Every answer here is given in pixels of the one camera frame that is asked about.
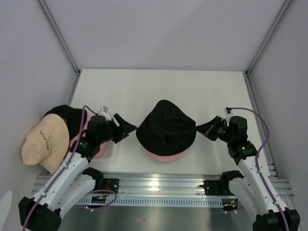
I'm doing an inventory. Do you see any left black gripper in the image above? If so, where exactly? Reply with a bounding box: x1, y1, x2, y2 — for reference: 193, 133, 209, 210
97, 113, 137, 144

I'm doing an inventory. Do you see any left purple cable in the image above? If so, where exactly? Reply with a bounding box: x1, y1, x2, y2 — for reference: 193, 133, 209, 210
23, 105, 99, 228

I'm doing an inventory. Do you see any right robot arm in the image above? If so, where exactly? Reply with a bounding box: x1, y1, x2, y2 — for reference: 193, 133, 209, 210
196, 116, 300, 231

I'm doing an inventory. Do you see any white slotted cable duct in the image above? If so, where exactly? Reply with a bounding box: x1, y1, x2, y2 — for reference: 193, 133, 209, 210
77, 196, 223, 208

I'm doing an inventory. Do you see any aluminium frame post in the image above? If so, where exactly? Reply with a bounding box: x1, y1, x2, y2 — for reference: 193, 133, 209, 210
36, 0, 80, 76
245, 0, 294, 76

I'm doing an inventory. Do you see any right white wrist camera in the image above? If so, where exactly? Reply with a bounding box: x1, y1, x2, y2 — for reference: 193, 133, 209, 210
223, 107, 234, 122

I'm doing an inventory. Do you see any white plastic tray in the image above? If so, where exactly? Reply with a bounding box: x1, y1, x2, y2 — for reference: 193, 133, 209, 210
94, 141, 114, 159

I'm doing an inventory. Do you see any beige cap with script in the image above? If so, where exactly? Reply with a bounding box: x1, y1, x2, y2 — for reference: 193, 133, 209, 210
22, 114, 69, 174

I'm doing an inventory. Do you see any pink bucket hat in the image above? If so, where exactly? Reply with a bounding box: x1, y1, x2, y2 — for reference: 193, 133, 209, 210
143, 147, 186, 162

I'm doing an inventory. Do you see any black cap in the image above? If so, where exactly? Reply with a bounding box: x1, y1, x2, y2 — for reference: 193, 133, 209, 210
44, 105, 82, 147

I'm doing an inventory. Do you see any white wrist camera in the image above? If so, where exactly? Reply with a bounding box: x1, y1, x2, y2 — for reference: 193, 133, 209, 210
223, 107, 234, 122
98, 106, 112, 121

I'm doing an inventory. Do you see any left aluminium frame post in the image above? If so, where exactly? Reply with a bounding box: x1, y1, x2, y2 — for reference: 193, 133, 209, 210
36, 0, 80, 76

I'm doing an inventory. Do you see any aluminium rail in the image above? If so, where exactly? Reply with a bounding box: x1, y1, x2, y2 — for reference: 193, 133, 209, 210
31, 172, 294, 199

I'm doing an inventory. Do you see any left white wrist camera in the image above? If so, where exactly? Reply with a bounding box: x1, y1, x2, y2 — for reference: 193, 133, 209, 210
98, 106, 112, 121

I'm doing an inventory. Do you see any right aluminium frame post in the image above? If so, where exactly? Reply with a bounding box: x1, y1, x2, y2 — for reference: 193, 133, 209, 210
245, 0, 294, 76

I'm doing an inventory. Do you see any pink cap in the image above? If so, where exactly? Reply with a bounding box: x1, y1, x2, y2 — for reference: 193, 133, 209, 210
69, 113, 108, 159

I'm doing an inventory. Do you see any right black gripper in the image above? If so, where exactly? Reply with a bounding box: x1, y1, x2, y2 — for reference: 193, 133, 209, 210
194, 115, 234, 144

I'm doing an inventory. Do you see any black bucket hat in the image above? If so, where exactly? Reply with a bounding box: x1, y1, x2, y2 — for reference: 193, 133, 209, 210
136, 100, 196, 156

